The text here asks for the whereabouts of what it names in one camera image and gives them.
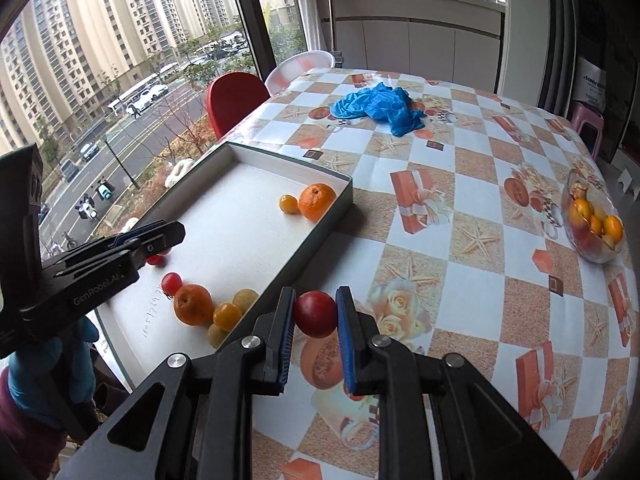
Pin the grey shallow tray box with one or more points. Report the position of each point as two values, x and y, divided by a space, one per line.
240 220

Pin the red cherry tomato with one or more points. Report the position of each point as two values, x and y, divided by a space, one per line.
171 283
156 260
315 314

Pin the pile of blue gloves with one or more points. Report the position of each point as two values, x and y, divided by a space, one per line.
380 107

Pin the white counter cabinet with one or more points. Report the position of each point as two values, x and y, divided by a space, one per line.
415 40

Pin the pink plastic stool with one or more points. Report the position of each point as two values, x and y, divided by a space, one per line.
587 125

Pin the yellow cherry tomato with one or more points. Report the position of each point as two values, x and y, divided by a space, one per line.
288 204
227 316

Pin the red apple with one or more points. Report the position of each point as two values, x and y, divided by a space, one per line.
580 239

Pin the tangerine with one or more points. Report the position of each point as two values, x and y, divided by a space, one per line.
192 305
316 202

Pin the white chair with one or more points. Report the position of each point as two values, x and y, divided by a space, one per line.
300 67

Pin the red chair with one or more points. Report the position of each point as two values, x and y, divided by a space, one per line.
235 100

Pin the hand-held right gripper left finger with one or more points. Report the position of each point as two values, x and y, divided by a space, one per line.
286 345

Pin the clear glass bowl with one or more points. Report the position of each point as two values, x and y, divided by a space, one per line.
595 255

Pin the tan longan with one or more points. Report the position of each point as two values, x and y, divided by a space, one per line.
217 336
246 298

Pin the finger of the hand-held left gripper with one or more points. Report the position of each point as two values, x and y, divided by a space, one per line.
135 232
162 240

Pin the white printed bag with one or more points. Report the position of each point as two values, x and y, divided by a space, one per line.
592 85

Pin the small orange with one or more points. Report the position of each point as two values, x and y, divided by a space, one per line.
582 208
612 229

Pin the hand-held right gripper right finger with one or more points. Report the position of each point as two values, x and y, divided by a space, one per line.
345 345

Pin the white curtain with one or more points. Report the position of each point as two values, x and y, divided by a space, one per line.
310 15

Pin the person's left forearm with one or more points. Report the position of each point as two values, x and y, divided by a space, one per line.
20 442

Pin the person's left hand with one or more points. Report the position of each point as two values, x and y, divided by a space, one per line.
30 390

